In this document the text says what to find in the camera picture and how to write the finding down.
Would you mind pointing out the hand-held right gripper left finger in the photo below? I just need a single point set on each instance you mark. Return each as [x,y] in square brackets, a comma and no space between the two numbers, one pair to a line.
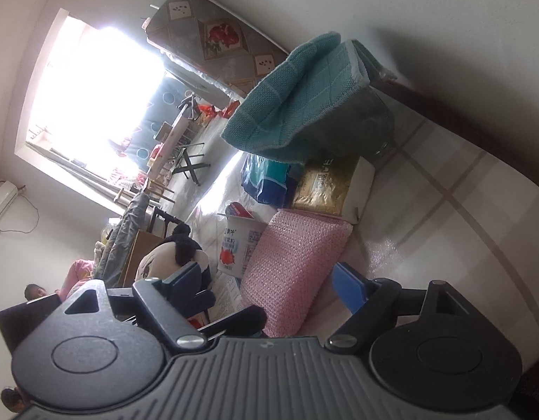
[188,278]

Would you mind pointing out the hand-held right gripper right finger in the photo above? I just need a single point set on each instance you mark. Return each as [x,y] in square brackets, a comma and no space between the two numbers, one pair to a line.
[350,286]

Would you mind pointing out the white yogurt bottle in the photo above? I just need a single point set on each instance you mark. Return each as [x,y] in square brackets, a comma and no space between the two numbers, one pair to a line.
[234,249]

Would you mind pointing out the red toothpaste tube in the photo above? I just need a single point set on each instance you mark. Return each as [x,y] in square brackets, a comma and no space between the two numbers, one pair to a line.
[238,210]

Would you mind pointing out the gold and white carton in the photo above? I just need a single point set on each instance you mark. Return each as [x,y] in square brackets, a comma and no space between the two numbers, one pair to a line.
[326,188]

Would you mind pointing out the blue wet wipes pack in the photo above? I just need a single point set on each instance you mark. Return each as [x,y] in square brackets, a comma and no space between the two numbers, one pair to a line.
[265,183]

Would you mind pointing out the teal knitted towel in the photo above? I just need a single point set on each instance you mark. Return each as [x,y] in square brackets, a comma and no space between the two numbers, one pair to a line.
[287,105]

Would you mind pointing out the black-haired plush doll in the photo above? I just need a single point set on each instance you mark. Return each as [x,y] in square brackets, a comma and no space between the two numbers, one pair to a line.
[181,245]

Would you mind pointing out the black folding stool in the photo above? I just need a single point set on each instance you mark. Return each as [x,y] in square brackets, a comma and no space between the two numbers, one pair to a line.
[190,164]

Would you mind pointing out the folding table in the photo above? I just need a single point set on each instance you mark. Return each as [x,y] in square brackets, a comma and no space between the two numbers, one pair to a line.
[177,131]

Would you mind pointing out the red snack bag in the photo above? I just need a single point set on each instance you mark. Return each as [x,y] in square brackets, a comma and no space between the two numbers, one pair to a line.
[217,111]

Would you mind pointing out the dark screen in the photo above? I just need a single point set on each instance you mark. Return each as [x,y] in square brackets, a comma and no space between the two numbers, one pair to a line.
[24,321]

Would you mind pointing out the blue circle-print curtain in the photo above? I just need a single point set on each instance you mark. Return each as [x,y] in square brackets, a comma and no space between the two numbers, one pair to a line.
[160,109]

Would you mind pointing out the white air conditioner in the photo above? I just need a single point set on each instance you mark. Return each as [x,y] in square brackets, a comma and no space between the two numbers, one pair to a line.
[0,205]

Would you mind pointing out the rolled floral printed mat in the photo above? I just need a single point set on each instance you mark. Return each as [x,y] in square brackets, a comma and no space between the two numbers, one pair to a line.
[217,35]

